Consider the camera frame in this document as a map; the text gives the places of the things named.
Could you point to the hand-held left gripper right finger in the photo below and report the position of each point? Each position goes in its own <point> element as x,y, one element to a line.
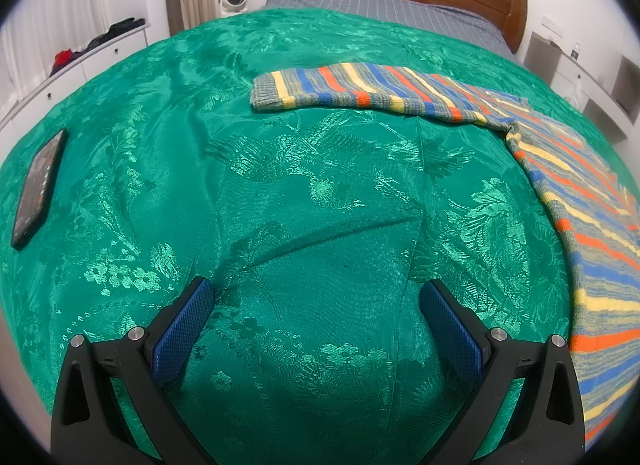
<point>452,327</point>

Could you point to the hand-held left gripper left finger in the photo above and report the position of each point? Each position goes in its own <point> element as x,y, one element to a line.
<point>182,325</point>

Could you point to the striped knit sweater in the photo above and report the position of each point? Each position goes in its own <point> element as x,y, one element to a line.
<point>550,155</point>

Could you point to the dark clothes pile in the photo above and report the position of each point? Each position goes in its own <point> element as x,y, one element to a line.
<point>114,31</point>

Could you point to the green floral blanket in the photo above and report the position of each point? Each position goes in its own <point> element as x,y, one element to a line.
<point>310,185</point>

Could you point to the black smartphone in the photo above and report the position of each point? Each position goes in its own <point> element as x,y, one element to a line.
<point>39,189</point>

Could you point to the white drawer cabinet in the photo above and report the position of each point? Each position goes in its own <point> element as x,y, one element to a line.
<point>70,72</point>

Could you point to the white shelf unit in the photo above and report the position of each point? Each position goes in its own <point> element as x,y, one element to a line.
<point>587,80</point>

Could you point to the red cloth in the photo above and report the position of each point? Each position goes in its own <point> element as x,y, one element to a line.
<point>63,59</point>

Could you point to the grey checked bed sheet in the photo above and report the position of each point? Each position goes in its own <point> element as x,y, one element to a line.
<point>400,12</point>

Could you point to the white wall socket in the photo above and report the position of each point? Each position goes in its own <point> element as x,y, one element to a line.
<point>552,27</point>

